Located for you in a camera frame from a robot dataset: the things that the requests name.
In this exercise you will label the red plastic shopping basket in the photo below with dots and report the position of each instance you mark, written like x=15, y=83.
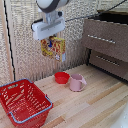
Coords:
x=24, y=103

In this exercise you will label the pink plastic mug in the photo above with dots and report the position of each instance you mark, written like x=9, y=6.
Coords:
x=77, y=82

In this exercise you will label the cereal snack bar box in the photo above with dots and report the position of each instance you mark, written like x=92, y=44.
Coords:
x=53, y=48

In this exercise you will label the brown drawer cabinet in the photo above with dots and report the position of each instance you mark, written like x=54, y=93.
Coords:
x=106, y=41

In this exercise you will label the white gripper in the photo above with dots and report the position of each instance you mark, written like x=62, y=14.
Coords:
x=48, y=26

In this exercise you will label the red plastic bowl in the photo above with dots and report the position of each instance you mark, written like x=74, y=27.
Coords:
x=62, y=77

